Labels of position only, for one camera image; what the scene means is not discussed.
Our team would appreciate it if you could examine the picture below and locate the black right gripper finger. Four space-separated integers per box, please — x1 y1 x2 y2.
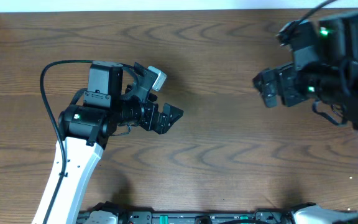
260 83 277 108
252 68 275 89

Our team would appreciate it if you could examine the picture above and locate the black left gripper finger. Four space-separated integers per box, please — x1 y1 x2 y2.
163 114 183 133
163 103 184 120

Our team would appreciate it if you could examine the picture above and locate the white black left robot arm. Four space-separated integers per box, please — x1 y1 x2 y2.
32 60 184 223

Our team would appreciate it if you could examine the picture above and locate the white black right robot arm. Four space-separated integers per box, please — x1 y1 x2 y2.
253 11 358 223

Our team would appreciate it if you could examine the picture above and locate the black right camera cable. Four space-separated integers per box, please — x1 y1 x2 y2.
296 0 338 26

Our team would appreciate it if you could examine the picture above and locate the black camera cable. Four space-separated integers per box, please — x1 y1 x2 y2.
296 0 338 26
39 59 94 224

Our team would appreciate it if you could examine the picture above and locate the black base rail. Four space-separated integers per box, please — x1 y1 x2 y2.
76 202 358 224

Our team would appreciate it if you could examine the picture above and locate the black left camera cable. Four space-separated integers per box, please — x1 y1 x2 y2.
39 59 94 224

